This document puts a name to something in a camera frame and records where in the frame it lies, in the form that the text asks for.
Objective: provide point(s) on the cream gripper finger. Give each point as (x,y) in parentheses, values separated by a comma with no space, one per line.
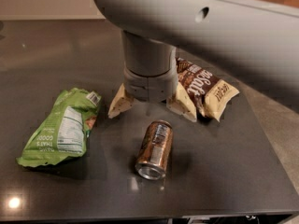
(181,104)
(122,102)

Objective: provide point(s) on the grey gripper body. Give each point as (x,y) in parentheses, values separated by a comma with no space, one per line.
(150,86)

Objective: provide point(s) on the orange soda can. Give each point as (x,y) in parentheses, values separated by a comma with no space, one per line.
(151,162)

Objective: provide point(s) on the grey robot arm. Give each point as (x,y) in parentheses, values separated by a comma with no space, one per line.
(254,41)

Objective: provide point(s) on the brown and cream chip bag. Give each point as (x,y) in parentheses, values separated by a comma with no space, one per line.
(209,93)

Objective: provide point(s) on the green chip bag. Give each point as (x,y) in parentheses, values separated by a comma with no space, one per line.
(64,132)

